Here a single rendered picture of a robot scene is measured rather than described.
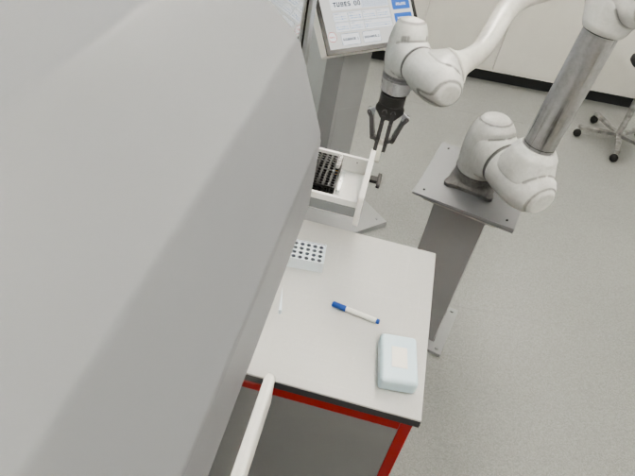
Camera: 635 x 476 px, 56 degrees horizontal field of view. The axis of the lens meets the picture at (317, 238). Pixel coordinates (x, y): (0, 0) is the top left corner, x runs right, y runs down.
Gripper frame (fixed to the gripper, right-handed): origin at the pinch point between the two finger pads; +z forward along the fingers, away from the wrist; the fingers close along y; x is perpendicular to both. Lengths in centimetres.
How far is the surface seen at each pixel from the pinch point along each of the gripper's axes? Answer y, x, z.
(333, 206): 9.3, 15.9, 13.3
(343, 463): -12, 74, 53
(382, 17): 12, -94, -6
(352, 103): 17, -93, 35
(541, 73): -109, -303, 83
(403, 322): -18, 46, 23
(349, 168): 8.1, -8.4, 14.7
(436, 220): -27, -22, 37
